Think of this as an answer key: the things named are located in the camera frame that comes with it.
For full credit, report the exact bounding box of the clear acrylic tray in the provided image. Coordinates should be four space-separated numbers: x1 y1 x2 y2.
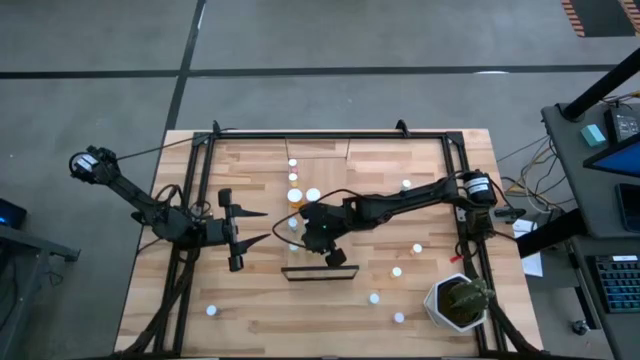
279 130 360 282

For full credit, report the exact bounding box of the gray side desk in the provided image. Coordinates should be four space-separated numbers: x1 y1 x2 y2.
541 102 640 360

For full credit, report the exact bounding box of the black tablet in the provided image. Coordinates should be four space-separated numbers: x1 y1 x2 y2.
615 182 640 234

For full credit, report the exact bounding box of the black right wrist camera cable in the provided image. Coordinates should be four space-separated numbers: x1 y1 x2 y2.
272 188 361 247

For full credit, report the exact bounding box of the black desk beam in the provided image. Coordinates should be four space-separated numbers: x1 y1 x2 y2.
514 207 590 259

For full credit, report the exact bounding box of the white paper sheet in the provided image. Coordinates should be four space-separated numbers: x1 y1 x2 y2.
511 217 544 279

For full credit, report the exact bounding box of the teal box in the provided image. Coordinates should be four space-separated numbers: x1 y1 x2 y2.
579 123 608 148

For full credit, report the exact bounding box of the monitor with blue screen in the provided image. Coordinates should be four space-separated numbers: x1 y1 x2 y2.
582 132 640 179

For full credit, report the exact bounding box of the gray metal cart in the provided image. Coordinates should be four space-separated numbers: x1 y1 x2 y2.
0 223 81 360

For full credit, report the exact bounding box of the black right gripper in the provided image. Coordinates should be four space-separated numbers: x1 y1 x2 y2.
298 199 351 268

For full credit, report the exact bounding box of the black diagonal post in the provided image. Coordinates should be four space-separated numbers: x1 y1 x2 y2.
562 47 640 122

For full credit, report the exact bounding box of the black device with blue light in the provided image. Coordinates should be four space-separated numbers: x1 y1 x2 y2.
0 197 28 231

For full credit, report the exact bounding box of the backlit keyboard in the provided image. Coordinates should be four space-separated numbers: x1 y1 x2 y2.
585 253 640 315

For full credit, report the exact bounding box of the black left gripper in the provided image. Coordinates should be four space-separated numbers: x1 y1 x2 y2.
202 188 272 273

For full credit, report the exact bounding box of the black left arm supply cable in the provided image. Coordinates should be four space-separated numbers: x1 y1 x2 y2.
114 127 239 162

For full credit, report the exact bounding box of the cactus in white pot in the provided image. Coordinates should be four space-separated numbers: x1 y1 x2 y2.
423 272 496 334

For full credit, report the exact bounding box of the black device box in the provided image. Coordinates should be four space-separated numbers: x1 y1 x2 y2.
603 105 640 144

